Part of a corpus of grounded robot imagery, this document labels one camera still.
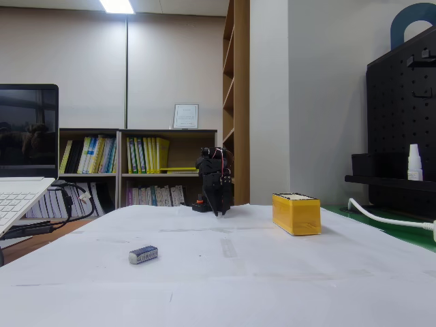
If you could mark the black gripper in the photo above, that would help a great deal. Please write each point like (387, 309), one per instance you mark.
(214, 182)

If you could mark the small blue silver object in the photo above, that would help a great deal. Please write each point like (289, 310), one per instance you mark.
(143, 254)

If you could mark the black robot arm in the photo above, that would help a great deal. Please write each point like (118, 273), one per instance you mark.
(213, 163)

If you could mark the yellow rectangular box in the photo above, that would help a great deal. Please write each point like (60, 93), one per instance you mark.
(301, 216)

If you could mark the orange black clamp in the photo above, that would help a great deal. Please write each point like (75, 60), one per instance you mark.
(199, 207)

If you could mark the low grey bookshelf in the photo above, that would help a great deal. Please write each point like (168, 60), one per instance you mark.
(177, 178)
(88, 175)

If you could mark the flat yellow folder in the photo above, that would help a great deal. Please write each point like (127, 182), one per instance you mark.
(178, 169)

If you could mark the framed white certificate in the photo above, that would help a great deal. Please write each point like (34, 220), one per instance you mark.
(186, 116)

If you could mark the white paper table covering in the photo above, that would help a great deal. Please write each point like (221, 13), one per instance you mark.
(238, 289)

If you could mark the tall wooden bookshelf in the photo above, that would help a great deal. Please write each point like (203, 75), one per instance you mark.
(241, 102)

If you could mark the black book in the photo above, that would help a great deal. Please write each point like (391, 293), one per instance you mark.
(74, 158)

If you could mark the black pegboard shelf tray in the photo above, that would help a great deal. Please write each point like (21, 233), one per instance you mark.
(374, 178)

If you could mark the yellow book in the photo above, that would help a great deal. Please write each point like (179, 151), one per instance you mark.
(65, 158)

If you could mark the green desk mat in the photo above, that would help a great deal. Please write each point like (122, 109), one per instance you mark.
(402, 229)

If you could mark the black perforated pegboard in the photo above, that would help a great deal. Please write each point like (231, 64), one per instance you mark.
(395, 112)

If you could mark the white dropper bottle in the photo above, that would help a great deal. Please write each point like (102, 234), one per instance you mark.
(415, 167)

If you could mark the white laptop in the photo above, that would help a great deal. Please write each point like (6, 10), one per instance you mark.
(27, 136)

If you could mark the ceiling light panel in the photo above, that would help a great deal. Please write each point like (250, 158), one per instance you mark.
(116, 6)

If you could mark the black pegboard hook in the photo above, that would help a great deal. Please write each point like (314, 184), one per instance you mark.
(420, 94)
(422, 59)

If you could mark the blue arch shape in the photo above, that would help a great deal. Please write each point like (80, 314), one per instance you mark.
(398, 24)

